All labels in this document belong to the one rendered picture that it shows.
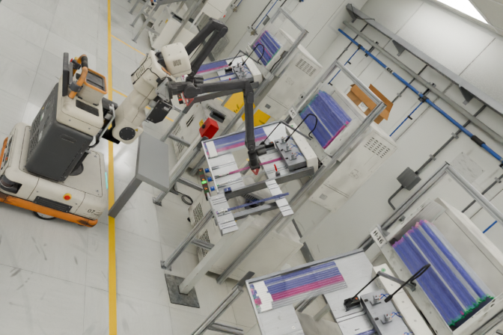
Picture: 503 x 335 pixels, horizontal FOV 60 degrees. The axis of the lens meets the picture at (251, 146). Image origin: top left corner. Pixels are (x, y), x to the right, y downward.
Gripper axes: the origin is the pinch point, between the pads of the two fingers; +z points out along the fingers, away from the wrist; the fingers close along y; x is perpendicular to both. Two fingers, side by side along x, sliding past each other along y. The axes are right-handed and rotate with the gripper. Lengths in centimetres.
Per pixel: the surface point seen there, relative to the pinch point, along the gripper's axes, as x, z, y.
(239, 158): -6, 87, 137
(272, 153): -18.9, 3.3, 20.7
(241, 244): 24, 58, -8
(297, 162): -30.2, -2.1, -4.7
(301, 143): -39.7, -4.2, 12.3
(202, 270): 56, 42, -33
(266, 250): 6, 73, -8
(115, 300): 110, 21, -53
